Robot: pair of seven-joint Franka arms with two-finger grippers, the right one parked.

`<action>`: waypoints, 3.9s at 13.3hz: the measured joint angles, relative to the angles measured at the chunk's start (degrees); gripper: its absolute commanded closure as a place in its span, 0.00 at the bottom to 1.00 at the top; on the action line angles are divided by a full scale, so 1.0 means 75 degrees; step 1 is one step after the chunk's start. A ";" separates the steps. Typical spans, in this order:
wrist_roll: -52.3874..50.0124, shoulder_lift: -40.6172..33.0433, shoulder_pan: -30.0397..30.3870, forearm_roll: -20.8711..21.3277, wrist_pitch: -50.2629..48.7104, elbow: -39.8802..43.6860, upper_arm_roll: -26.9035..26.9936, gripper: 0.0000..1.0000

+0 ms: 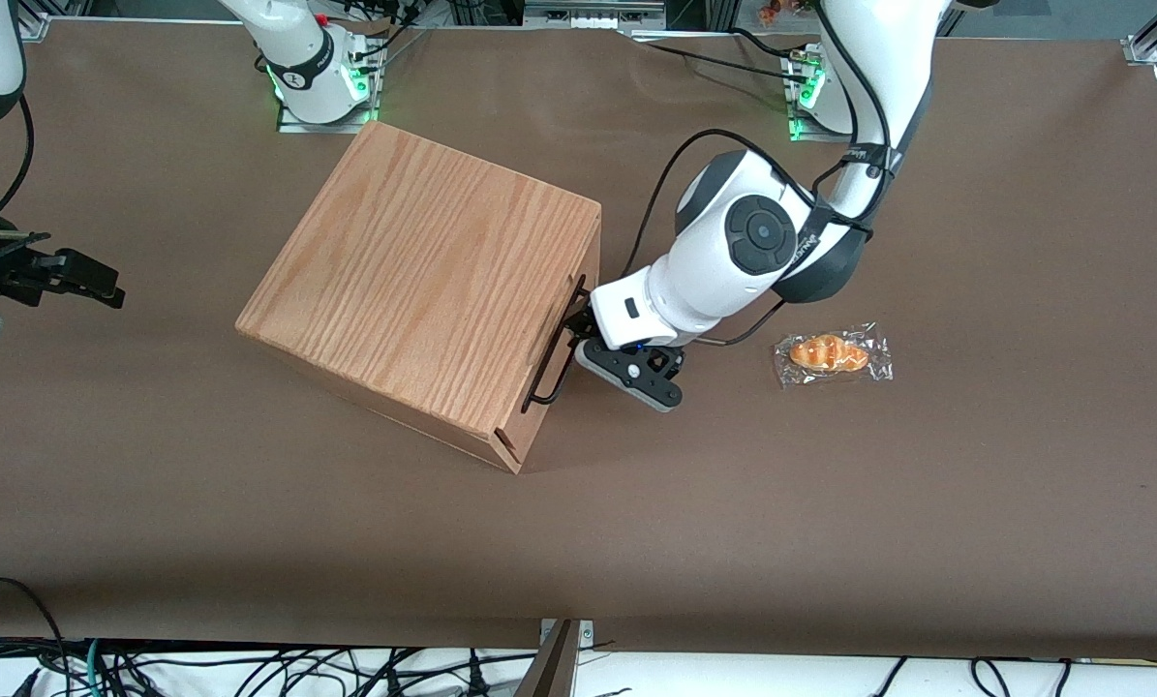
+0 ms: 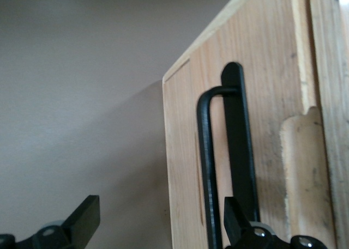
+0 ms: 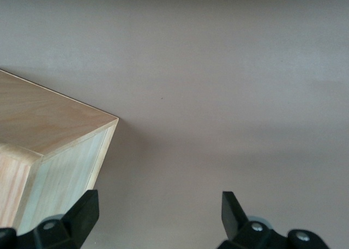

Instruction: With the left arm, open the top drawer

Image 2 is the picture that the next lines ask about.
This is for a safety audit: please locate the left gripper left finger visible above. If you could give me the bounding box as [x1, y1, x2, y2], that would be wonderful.
[15, 195, 101, 249]

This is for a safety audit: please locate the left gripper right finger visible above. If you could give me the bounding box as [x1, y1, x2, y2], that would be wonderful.
[224, 196, 290, 249]

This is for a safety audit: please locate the black metal drawer handle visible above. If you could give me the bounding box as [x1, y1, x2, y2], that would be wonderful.
[196, 61, 262, 249]

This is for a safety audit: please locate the wooden drawer cabinet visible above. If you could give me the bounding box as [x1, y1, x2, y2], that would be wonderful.
[162, 0, 349, 249]

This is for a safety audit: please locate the brown table cover sheet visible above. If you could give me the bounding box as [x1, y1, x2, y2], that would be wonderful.
[0, 0, 175, 249]

